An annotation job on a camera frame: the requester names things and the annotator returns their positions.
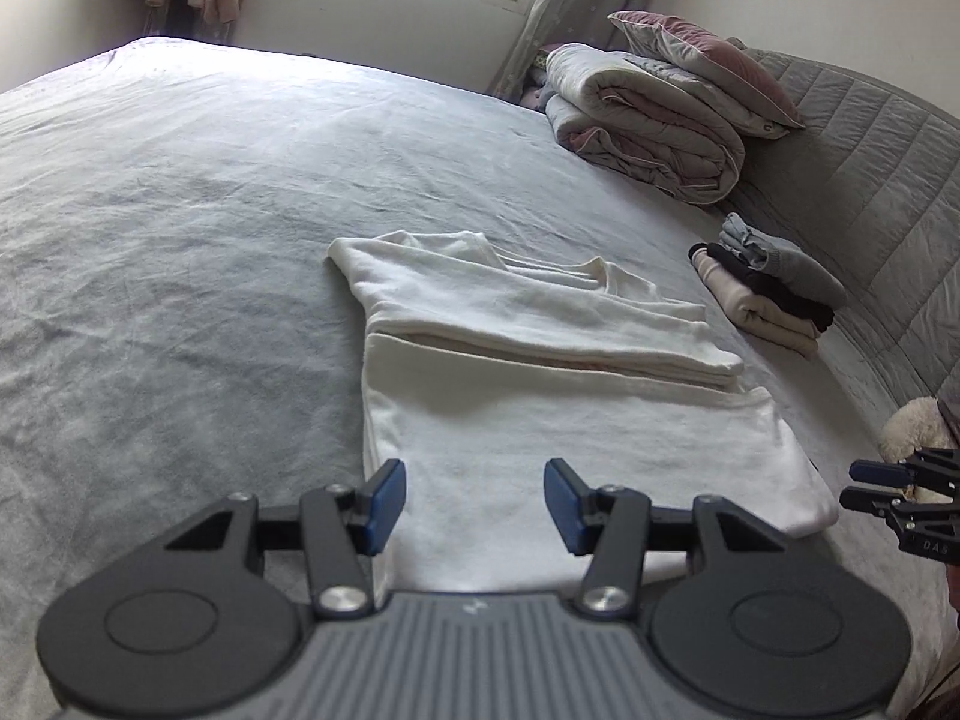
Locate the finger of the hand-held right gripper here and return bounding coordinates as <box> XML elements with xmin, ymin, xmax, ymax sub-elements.
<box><xmin>849</xmin><ymin>447</ymin><xmax>960</xmax><ymax>500</ymax></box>
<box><xmin>840</xmin><ymin>486</ymin><xmax>931</xmax><ymax>533</ymax></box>

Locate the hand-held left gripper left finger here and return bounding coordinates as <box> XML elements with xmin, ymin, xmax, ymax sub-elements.
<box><xmin>163</xmin><ymin>457</ymin><xmax>408</xmax><ymax>620</ymax></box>

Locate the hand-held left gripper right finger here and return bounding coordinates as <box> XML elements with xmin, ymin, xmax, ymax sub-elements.
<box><xmin>543</xmin><ymin>457</ymin><xmax>788</xmax><ymax>620</ymax></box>

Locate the pile of clothes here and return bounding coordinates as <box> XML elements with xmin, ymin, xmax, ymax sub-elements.
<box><xmin>521</xmin><ymin>45</ymin><xmax>560</xmax><ymax>110</ymax></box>

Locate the white plush toy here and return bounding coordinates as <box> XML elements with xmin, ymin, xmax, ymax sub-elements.
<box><xmin>879</xmin><ymin>396</ymin><xmax>955</xmax><ymax>505</ymax></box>

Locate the folded black garment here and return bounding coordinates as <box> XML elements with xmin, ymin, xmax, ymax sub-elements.
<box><xmin>688</xmin><ymin>242</ymin><xmax>835</xmax><ymax>335</ymax></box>

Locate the folded beige garment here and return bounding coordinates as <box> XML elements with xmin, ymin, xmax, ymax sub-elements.
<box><xmin>691</xmin><ymin>251</ymin><xmax>820</xmax><ymax>359</ymax></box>

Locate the folded grey garment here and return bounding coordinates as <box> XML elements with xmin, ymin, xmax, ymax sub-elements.
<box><xmin>718</xmin><ymin>212</ymin><xmax>848</xmax><ymax>308</ymax></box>

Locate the grey quilted headboard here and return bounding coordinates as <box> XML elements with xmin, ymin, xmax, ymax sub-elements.
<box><xmin>720</xmin><ymin>49</ymin><xmax>960</xmax><ymax>421</ymax></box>

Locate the folded grey pink duvet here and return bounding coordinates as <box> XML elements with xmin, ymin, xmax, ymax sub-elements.
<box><xmin>544</xmin><ymin>43</ymin><xmax>747</xmax><ymax>207</ymax></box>

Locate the maroon and grey pillow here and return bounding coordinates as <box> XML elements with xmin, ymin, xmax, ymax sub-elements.
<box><xmin>607</xmin><ymin>11</ymin><xmax>805</xmax><ymax>128</ymax></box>

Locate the grey patterned curtain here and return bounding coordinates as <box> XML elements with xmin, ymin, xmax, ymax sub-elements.
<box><xmin>487</xmin><ymin>0</ymin><xmax>680</xmax><ymax>97</ymax></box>

